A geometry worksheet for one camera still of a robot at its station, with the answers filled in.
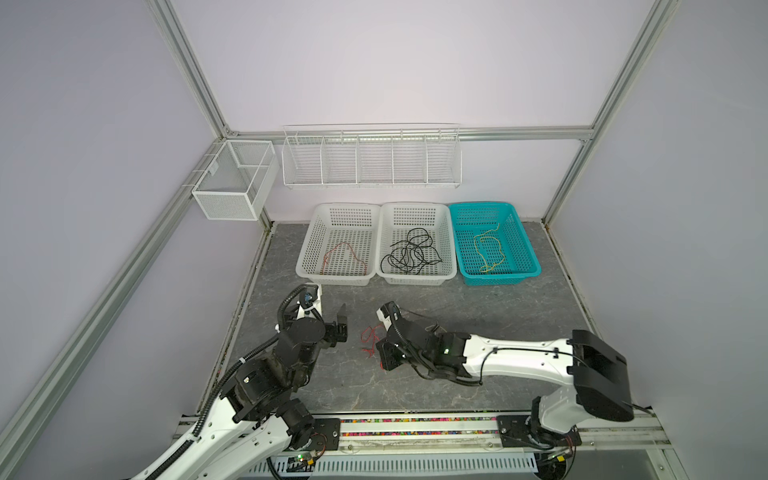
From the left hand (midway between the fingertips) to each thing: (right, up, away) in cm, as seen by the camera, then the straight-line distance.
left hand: (325, 309), depth 69 cm
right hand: (+11, -12, +7) cm, 18 cm away
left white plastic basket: (-9, +24, +47) cm, 54 cm away
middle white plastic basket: (+17, +26, +46) cm, 56 cm away
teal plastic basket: (+52, +16, +44) cm, 70 cm away
